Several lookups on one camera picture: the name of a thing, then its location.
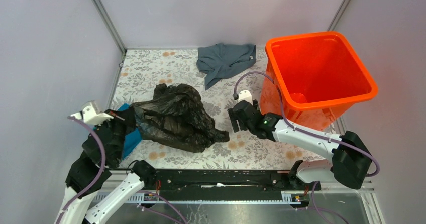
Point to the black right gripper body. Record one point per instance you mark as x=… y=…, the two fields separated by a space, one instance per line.
x=250 y=128

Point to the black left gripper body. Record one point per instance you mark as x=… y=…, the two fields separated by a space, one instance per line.
x=120 y=123

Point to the black plastic trash bag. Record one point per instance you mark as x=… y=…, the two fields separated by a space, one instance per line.
x=176 y=117

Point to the orange plastic trash bin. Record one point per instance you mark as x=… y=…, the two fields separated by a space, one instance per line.
x=314 y=78

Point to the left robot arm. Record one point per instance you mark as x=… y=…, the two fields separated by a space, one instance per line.
x=102 y=153

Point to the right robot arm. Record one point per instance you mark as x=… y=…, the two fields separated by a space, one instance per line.
x=345 y=158

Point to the blue folded cloth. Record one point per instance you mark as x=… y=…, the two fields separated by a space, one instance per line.
x=133 y=139

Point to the grey cloth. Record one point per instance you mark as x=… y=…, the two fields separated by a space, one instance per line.
x=224 y=61

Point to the floral patterned table mat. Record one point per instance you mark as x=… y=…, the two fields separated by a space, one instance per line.
x=143 y=70

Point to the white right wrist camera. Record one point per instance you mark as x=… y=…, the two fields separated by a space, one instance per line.
x=243 y=95

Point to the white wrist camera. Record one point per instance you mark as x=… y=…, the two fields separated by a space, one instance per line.
x=90 y=114
x=243 y=95

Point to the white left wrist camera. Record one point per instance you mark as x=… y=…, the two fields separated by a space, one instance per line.
x=90 y=114

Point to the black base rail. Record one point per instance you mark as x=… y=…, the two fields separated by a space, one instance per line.
x=226 y=185

